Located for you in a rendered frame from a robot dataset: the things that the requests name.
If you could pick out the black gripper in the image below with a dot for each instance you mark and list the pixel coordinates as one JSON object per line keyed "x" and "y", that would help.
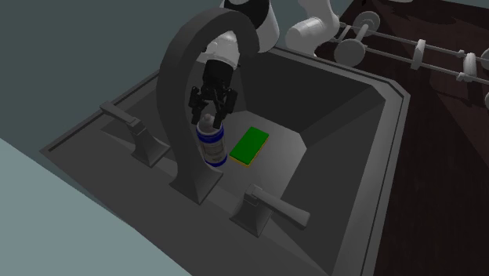
{"x": 217, "y": 78}

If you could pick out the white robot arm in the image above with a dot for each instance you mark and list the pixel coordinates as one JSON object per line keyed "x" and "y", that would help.
{"x": 313, "y": 31}

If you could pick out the white bottle with blue bands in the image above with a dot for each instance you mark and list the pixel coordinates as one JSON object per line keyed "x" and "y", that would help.
{"x": 214, "y": 147}

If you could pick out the grey arched faucet spout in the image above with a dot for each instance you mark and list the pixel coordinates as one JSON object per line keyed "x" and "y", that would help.
{"x": 172, "y": 88}

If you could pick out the green and yellow sponge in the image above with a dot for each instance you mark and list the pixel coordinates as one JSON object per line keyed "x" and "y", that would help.
{"x": 250, "y": 146}

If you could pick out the dark grey sink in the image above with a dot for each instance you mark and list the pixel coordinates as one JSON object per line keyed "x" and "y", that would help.
{"x": 328, "y": 160}

